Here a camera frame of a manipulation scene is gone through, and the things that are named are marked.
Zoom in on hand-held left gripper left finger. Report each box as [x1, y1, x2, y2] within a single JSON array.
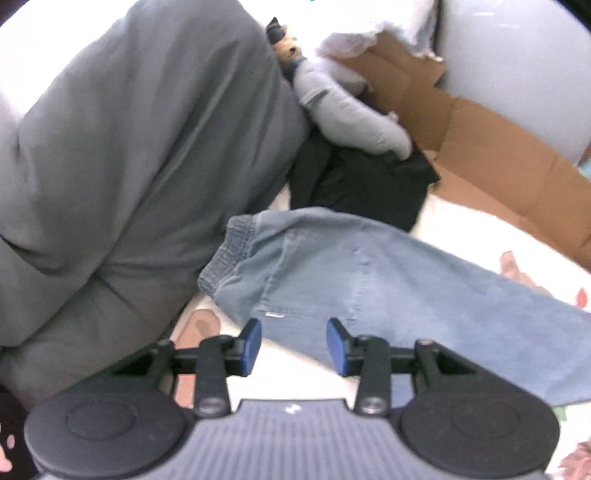
[[113, 318, 263, 418]]

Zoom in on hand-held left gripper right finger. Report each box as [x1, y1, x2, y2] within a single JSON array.
[[326, 318, 478, 416]]

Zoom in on blue denim jeans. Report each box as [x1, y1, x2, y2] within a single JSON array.
[[198, 208, 591, 407]]

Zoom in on black garment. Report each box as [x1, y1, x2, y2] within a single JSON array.
[[288, 134, 441, 234]]

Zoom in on bear printed cream bedsheet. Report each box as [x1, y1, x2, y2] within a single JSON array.
[[171, 185, 591, 480]]

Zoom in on dark grey duvet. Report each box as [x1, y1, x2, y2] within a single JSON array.
[[0, 0, 310, 398]]

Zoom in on brown cardboard sheet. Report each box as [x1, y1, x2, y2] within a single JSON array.
[[342, 32, 591, 271]]

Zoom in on small brown plush toy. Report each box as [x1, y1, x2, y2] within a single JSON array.
[[265, 16, 306, 84]]

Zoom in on white fluffy pillow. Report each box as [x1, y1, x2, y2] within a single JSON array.
[[318, 0, 439, 61]]

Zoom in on grey appliance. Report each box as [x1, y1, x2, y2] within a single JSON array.
[[438, 0, 591, 162]]

